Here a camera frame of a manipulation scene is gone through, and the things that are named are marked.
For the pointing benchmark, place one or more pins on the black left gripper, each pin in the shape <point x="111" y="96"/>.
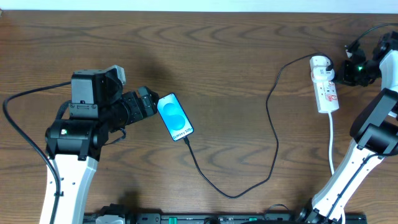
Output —
<point x="145" y="101"/>

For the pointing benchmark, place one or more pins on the blue Galaxy smartphone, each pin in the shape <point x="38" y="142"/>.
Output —
<point x="174" y="117"/>

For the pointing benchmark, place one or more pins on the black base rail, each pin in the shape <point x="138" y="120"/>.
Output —
<point x="115" y="213"/>

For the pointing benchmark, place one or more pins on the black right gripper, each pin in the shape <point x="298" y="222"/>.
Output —
<point x="354" y="58"/>

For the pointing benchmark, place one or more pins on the white power strip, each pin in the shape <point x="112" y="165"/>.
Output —
<point x="322" y="74"/>

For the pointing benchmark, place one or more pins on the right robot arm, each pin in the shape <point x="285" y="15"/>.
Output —
<point x="373" y="138"/>

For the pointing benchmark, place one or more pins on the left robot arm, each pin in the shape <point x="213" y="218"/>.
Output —
<point x="98" y="107"/>

